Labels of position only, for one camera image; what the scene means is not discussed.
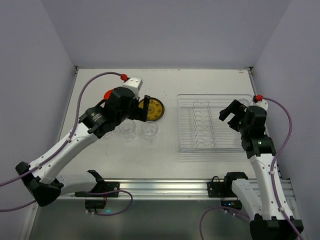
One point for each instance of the clear glass cup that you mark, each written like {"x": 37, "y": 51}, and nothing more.
{"x": 149, "y": 131}
{"x": 109, "y": 134}
{"x": 245, "y": 102}
{"x": 127, "y": 129}

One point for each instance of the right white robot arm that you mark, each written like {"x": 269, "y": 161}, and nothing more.
{"x": 270, "y": 215}

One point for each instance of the orange plastic bowl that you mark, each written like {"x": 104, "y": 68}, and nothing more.
{"x": 107, "y": 94}

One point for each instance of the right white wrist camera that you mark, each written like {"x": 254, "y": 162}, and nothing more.
{"x": 259, "y": 101}

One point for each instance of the aluminium front rail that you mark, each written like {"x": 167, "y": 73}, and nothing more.
{"x": 140, "y": 189}

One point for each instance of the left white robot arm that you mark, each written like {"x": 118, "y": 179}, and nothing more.
{"x": 42, "y": 176}

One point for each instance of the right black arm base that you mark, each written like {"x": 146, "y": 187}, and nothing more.
{"x": 222, "y": 189}

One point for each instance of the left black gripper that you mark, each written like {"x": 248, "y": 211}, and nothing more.
{"x": 141, "y": 109}

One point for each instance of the clear plastic dish rack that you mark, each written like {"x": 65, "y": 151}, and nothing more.
{"x": 199, "y": 127}

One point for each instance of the yellow patterned plate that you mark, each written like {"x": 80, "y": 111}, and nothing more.
{"x": 156, "y": 109}

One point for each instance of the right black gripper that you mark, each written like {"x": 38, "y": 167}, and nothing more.
{"x": 235, "y": 116}

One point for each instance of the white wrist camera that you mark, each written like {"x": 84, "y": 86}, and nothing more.
{"x": 259, "y": 101}
{"x": 134, "y": 84}

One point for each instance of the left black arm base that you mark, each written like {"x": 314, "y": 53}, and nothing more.
{"x": 101, "y": 186}

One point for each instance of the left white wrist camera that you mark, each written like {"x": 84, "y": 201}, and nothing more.
{"x": 134, "y": 84}

